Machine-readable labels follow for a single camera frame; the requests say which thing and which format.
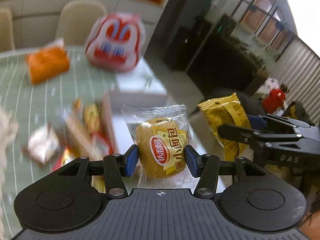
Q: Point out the orange tissue box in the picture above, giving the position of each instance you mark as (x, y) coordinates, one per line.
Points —
(47, 63)

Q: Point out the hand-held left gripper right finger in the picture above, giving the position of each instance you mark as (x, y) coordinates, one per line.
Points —
(191, 162)

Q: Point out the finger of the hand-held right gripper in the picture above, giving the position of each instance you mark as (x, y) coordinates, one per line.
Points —
(255, 122)
(235, 133)

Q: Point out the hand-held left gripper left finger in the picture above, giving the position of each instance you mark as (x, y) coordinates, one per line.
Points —
(131, 160)

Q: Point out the white red snack packet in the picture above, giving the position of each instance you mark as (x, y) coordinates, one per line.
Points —
(43, 143)

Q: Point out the red white clown face bag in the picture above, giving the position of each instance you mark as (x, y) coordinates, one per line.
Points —
(115, 45)

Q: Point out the small yellow bread packet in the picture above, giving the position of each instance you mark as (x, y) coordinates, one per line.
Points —
(161, 152)

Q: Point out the dark cabinet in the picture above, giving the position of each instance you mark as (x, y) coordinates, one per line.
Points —
(220, 55)

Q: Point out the green checked tablecloth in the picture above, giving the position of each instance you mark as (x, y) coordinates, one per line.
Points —
(50, 100)

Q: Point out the window frame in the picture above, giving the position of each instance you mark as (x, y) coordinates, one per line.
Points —
(265, 17)

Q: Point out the red yellow snack packet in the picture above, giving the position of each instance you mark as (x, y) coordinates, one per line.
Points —
(63, 158)

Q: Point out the red fabric item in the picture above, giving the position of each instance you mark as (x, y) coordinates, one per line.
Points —
(273, 98)

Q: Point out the cream dining chair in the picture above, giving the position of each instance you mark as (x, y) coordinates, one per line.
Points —
(6, 30)
(80, 20)

